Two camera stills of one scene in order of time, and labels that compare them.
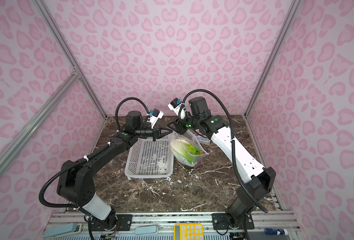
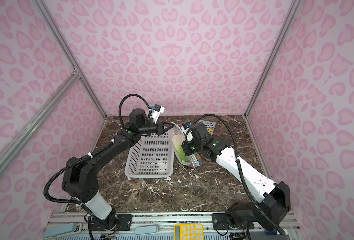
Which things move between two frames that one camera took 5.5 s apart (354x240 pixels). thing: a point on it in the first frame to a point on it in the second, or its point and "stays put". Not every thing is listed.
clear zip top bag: [186, 148] stays put
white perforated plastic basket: [151, 159] stays put
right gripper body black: [184, 125] to [191, 148]
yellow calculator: [188, 231] stays put
